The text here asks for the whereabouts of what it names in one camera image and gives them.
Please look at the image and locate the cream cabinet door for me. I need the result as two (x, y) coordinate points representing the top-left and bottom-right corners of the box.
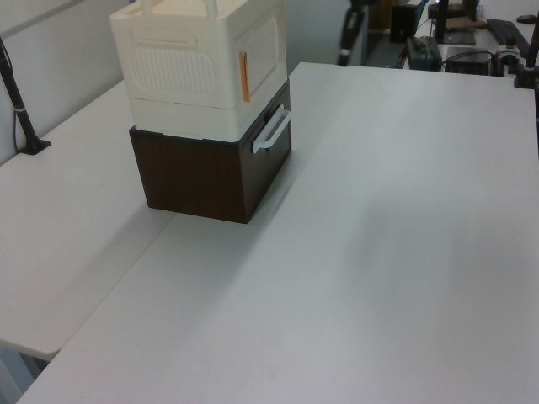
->
(229, 4), (291, 107)

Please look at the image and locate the cream plastic cabinet body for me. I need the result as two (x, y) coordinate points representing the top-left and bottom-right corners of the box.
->
(109, 0), (291, 142)

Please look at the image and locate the dark brown drawer box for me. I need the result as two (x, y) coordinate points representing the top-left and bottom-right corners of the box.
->
(128, 78), (294, 226)

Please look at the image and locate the dark green electronic device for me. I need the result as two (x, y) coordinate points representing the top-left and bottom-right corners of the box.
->
(405, 36), (444, 72)

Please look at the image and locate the black computer case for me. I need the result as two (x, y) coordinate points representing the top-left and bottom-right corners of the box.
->
(390, 3), (423, 44)

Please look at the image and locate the black electronics box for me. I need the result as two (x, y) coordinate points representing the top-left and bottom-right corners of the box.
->
(443, 45), (494, 75)

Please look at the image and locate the black monitor stand pole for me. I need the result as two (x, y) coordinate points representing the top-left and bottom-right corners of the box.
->
(433, 0), (450, 43)

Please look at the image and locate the black keyboard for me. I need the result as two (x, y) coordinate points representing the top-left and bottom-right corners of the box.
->
(487, 17), (531, 50)

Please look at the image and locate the white drawer handle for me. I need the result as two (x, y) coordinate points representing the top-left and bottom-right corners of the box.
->
(250, 104), (292, 154)

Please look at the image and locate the copper door handle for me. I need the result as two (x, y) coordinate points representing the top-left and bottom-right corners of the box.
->
(237, 50), (253, 104)

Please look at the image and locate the black camera pole with base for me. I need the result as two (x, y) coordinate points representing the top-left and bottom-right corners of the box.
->
(0, 35), (53, 157)

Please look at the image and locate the black clamped camera pole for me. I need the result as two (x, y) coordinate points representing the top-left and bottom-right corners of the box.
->
(512, 0), (539, 90)

